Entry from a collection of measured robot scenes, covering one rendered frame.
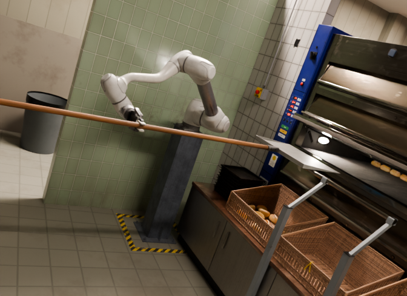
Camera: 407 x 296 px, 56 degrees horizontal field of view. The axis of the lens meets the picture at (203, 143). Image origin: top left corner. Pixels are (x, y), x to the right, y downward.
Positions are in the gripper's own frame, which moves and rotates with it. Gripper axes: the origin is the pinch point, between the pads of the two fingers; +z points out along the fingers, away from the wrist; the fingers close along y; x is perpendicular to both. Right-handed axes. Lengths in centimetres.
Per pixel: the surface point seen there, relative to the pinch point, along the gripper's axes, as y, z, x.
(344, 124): -32, 6, -146
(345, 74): -66, -13, -148
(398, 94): -63, 35, -148
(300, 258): 45, 56, -98
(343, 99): -49, -4, -147
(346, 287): 57, 68, -133
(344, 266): 27, 89, -89
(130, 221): 116, -99, -58
